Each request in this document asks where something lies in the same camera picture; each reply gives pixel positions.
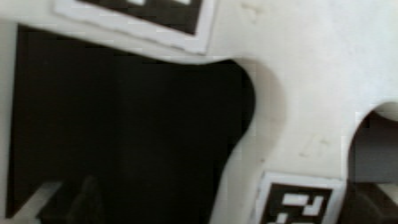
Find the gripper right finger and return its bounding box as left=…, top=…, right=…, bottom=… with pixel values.
left=339, top=183, right=398, bottom=224

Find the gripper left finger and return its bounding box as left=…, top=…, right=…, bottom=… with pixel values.
left=7, top=176, right=104, bottom=224

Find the white cross table base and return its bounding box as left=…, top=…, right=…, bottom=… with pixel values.
left=0, top=0, right=398, bottom=224

